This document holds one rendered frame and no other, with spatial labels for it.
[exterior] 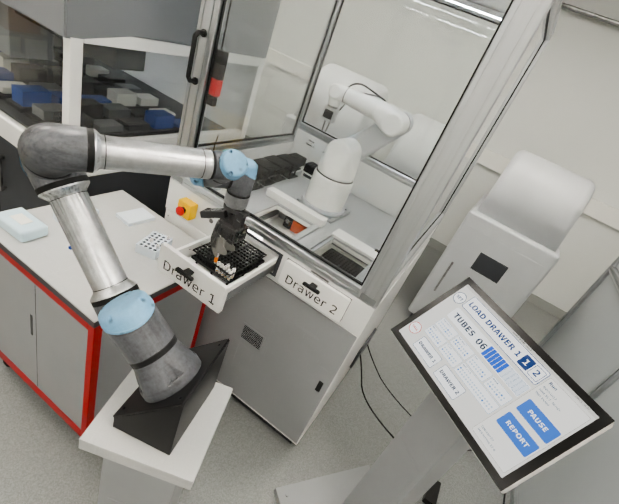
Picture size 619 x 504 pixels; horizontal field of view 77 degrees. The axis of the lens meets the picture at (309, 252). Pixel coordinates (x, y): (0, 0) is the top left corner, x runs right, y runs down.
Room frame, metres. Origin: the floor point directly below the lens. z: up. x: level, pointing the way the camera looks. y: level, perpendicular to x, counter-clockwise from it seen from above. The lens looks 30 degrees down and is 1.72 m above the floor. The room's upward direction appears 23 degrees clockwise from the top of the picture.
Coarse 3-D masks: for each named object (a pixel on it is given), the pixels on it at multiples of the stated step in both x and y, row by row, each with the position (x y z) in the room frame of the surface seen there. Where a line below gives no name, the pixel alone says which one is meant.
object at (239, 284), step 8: (200, 240) 1.20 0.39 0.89; (208, 240) 1.24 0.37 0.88; (248, 240) 1.35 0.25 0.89; (184, 248) 1.12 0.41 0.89; (192, 248) 1.16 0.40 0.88; (264, 248) 1.32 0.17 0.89; (272, 256) 1.31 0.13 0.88; (264, 264) 1.22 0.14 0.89; (272, 264) 1.26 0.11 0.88; (248, 272) 1.21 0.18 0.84; (256, 272) 1.16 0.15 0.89; (264, 272) 1.21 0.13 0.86; (240, 280) 1.07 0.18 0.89; (248, 280) 1.11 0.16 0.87; (256, 280) 1.17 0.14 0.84; (232, 288) 1.03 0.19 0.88; (240, 288) 1.08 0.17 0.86; (232, 296) 1.04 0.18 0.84
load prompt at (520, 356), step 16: (464, 304) 1.07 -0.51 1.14; (480, 304) 1.06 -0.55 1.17; (480, 320) 1.02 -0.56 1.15; (496, 320) 1.01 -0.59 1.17; (496, 336) 0.96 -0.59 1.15; (512, 336) 0.95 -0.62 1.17; (512, 352) 0.91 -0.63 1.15; (528, 352) 0.90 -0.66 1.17; (528, 368) 0.87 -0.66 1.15; (544, 368) 0.86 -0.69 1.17
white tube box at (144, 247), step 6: (150, 234) 1.25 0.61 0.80; (156, 234) 1.26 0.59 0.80; (162, 234) 1.28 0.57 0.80; (144, 240) 1.20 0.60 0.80; (156, 240) 1.23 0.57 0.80; (162, 240) 1.24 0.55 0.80; (168, 240) 1.26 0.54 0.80; (138, 246) 1.16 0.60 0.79; (144, 246) 1.17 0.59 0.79; (150, 246) 1.18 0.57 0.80; (138, 252) 1.16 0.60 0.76; (144, 252) 1.15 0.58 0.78; (150, 252) 1.15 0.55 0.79; (156, 252) 1.16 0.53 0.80; (156, 258) 1.17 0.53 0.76
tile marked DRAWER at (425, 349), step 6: (414, 342) 0.99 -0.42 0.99; (420, 342) 0.99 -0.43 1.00; (426, 342) 0.99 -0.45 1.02; (420, 348) 0.97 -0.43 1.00; (426, 348) 0.97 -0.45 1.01; (432, 348) 0.96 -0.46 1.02; (420, 354) 0.95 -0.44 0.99; (426, 354) 0.95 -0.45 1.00; (432, 354) 0.95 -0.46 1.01; (438, 354) 0.94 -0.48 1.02; (426, 360) 0.93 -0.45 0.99; (432, 360) 0.93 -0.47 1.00; (438, 360) 0.93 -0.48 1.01; (432, 366) 0.91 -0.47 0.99
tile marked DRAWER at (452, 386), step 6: (444, 366) 0.91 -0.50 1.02; (438, 372) 0.90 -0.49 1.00; (444, 372) 0.89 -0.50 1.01; (450, 372) 0.89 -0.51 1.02; (438, 378) 0.88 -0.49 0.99; (444, 378) 0.88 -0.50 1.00; (450, 378) 0.87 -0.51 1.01; (456, 378) 0.87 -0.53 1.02; (444, 384) 0.86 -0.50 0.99; (450, 384) 0.86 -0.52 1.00; (456, 384) 0.86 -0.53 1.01; (450, 390) 0.84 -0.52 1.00; (456, 390) 0.84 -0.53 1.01; (462, 390) 0.84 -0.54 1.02; (450, 396) 0.83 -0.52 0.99; (456, 396) 0.83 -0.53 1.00
